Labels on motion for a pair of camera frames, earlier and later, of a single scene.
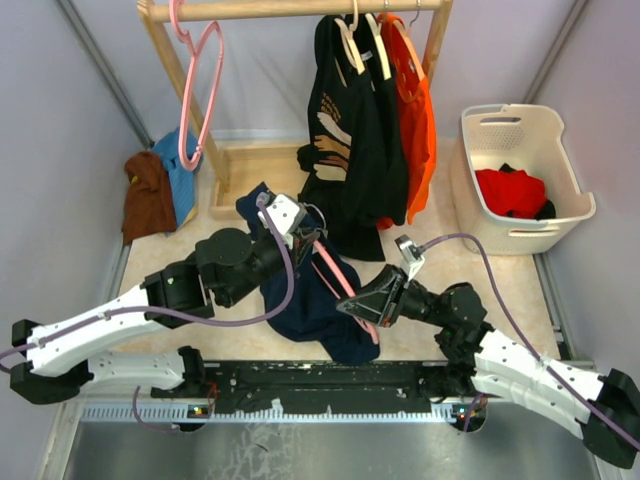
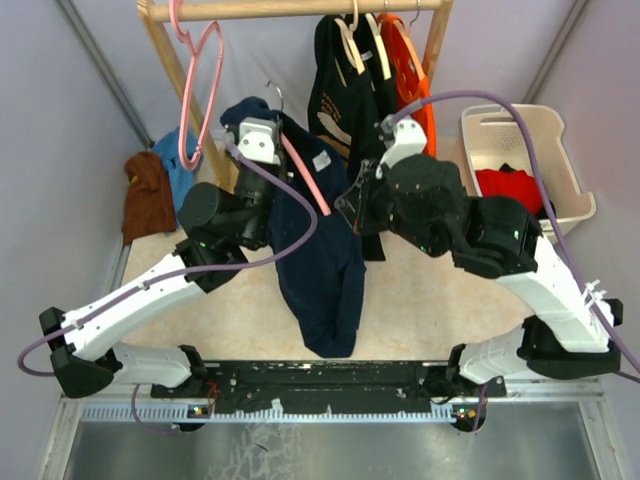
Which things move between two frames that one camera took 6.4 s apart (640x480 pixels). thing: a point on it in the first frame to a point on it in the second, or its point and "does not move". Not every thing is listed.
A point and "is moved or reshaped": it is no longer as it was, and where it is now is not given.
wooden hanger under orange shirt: [411, 45] does not move
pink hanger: [345, 285] to [300, 163]
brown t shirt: [149, 204] does not move
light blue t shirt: [183, 178] does not move
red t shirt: [511, 192] does not move
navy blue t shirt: [321, 282] is moved or reshaped
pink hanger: [185, 37] does not move
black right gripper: [382, 299] to [356, 203]
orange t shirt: [415, 121] does not move
